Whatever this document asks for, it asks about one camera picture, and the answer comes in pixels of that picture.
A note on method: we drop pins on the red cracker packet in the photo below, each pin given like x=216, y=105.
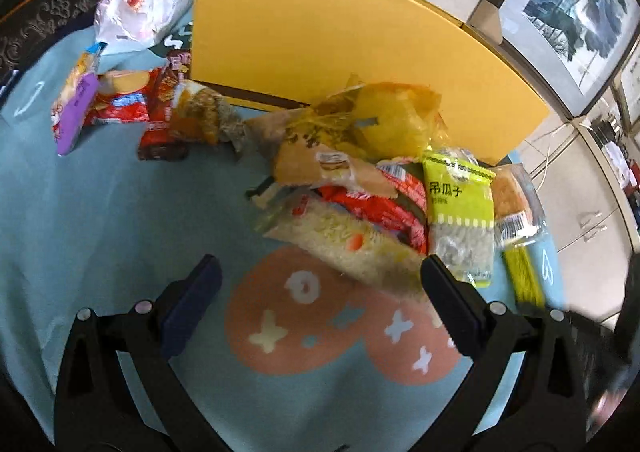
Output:
x=125, y=107

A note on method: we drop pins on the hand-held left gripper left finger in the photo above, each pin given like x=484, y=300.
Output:
x=192, y=302

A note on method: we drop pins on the yellow cardboard box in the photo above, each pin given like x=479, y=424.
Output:
x=325, y=32

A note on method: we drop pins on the pale rice crisp packet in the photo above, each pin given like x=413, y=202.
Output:
x=340, y=237

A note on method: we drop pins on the yellow snack bar packet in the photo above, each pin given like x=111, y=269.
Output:
x=522, y=272

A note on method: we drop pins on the orange snack packet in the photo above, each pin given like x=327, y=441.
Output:
x=200, y=112

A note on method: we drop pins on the narrow framed picture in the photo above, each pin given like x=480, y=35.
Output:
x=631, y=87

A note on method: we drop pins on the clear bread packet barcode label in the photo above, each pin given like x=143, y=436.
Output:
x=510, y=197

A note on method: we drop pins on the yellow-green seeds packet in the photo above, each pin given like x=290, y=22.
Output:
x=457, y=202

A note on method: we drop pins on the yellow cake packet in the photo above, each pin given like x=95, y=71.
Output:
x=395, y=122

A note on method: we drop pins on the framed lotus painting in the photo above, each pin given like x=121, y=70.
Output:
x=575, y=7

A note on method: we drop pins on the white floral snack bag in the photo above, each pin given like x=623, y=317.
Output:
x=145, y=2

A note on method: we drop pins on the light blue printed tablecloth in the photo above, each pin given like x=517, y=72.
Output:
x=125, y=212

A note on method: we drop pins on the carved dark wooden furniture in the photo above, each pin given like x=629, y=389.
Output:
x=30, y=32

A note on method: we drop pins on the beige cabinet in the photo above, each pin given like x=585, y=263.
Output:
x=590, y=192

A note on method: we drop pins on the dark red snack bar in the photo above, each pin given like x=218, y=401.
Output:
x=160, y=139

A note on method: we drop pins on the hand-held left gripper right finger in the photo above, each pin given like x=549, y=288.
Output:
x=450, y=307

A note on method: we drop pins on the tan bread packet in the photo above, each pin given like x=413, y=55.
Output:
x=310, y=152

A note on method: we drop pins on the red striped snack packet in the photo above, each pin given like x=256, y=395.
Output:
x=395, y=212

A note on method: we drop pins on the purple snack packet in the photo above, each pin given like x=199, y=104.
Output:
x=75, y=117

